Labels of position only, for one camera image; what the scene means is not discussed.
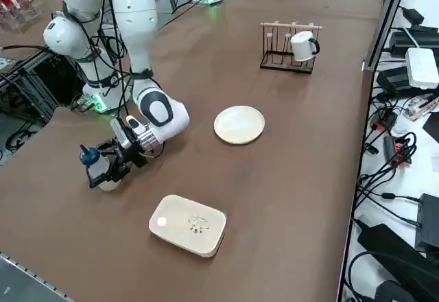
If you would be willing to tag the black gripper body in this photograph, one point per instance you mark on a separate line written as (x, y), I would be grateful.
(132, 154)

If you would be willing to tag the colourful printed packet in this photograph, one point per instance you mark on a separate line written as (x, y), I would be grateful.
(422, 106)

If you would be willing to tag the red black connector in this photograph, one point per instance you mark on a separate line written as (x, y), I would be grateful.
(391, 147)
(384, 120)

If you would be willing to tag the grey metal edge rail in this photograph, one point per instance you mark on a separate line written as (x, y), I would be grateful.
(34, 274)

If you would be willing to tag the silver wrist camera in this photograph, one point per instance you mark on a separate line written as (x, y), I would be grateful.
(120, 133)

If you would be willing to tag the black aluminium frame stand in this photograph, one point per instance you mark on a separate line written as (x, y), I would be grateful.
(41, 75)

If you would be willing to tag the transparent sauce bottle blue cap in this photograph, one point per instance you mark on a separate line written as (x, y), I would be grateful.
(97, 168)

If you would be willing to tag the aluminium frame beam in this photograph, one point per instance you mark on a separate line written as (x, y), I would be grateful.
(381, 31)

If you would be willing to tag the black power adapter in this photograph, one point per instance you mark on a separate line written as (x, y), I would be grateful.
(413, 15)
(404, 43)
(394, 79)

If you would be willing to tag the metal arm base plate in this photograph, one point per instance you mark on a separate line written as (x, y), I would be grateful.
(136, 90)

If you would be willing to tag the white round plate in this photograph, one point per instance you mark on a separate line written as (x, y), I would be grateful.
(239, 125)

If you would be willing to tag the black rectangular box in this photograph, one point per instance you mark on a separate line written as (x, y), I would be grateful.
(428, 223)

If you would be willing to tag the clear acrylic rack red items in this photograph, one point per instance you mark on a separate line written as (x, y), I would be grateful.
(17, 10)

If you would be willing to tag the cream lunch box with print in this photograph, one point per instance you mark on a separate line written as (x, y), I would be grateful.
(185, 223)

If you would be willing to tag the white rectangular power box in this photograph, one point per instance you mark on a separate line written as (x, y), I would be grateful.
(422, 68)

